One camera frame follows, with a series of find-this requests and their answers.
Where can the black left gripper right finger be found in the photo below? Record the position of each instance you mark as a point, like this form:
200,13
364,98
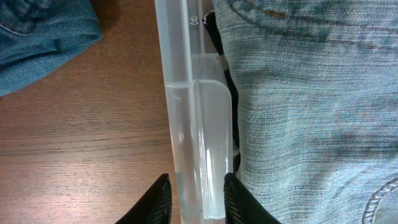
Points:
240,205

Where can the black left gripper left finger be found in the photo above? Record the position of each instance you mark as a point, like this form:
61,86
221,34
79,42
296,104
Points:
154,207

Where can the clear plastic storage bin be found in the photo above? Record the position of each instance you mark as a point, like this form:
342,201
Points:
199,109

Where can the light blue jeans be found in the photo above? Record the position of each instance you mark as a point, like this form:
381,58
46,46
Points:
317,111

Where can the dark blue jeans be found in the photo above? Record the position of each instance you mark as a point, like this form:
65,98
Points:
38,36

